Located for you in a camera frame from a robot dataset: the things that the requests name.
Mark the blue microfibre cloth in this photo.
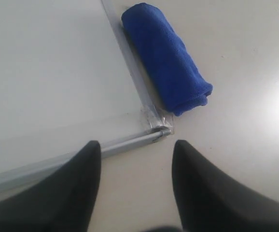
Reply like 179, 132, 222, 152
121, 3, 213, 116

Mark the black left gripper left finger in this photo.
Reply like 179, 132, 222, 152
0, 141, 101, 232

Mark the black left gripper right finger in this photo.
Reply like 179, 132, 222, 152
172, 140, 279, 232

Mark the white board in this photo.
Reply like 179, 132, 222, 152
0, 0, 169, 192

